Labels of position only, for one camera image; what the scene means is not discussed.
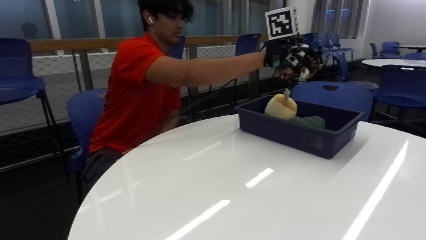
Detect green soft toy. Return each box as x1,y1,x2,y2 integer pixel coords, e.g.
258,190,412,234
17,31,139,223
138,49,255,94
286,115,327,131

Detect dark blue plastic bin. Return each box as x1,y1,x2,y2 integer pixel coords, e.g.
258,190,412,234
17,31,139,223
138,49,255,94
233,94,366,160

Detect white cube with black markers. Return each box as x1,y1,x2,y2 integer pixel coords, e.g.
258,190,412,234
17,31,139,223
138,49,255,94
263,5,301,42

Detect the person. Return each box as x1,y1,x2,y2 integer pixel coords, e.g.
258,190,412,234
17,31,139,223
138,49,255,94
82,0,267,196

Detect round white table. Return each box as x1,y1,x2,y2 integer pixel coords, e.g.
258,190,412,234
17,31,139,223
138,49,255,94
360,58,426,70

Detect yellow soft toy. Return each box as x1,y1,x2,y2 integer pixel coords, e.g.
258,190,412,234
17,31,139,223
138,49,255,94
263,92,299,121

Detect wooden railing with mesh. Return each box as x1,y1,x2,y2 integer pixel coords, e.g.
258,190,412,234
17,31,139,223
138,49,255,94
0,34,270,134

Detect blue chair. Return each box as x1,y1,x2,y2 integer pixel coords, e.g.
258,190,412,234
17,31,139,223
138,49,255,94
234,32,262,57
0,37,68,183
368,40,402,60
290,80,380,123
403,51,426,61
371,64,426,129
301,31,356,83
65,87,109,203
166,35,187,60

